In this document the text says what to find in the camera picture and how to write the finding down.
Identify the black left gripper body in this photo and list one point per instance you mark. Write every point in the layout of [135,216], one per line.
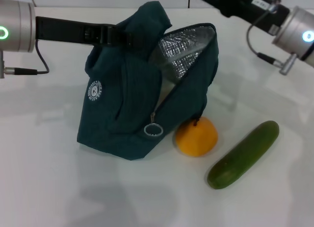
[63,30]

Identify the orange yellow pear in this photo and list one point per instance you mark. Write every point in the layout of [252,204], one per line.
[196,141]

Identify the dark teal insulated lunch bag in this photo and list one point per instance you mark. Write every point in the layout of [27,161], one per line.
[137,101]

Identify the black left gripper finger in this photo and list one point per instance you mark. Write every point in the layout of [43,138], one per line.
[127,37]

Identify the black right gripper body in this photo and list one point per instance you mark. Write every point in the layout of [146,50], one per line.
[245,6]

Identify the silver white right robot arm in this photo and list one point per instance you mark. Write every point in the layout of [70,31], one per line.
[294,33]

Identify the green cucumber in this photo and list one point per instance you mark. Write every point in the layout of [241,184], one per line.
[243,155]

